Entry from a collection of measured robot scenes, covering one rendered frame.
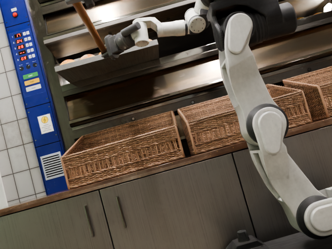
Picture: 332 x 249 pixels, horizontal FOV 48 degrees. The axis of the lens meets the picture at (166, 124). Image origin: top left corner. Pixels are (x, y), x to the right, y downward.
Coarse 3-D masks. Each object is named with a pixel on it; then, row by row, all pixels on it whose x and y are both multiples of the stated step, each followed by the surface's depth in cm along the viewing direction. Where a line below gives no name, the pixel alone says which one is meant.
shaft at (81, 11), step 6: (78, 6) 128; (78, 12) 133; (84, 12) 135; (84, 18) 139; (84, 24) 146; (90, 24) 147; (90, 30) 152; (96, 36) 161; (96, 42) 169; (102, 42) 173; (102, 48) 178
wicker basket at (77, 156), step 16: (112, 128) 217; (128, 128) 216; (144, 128) 214; (160, 128) 214; (176, 128) 169; (80, 144) 208; (96, 144) 215; (112, 144) 170; (128, 144) 170; (144, 144) 169; (160, 144) 169; (176, 144) 209; (64, 160) 170; (80, 160) 171; (96, 160) 170; (112, 160) 170; (128, 160) 169; (144, 160) 169; (160, 160) 168; (80, 176) 170; (96, 176) 169; (112, 176) 169
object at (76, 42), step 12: (192, 0) 210; (144, 12) 210; (156, 12) 210; (168, 12) 213; (180, 12) 216; (108, 24) 210; (120, 24) 211; (60, 36) 211; (72, 36) 210; (84, 36) 213; (48, 48) 216; (60, 48) 219; (72, 48) 223; (84, 48) 226
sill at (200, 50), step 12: (324, 12) 222; (300, 24) 222; (204, 48) 223; (216, 48) 222; (156, 60) 223; (168, 60) 223; (120, 72) 223; (132, 72) 223; (72, 84) 223; (84, 84) 223
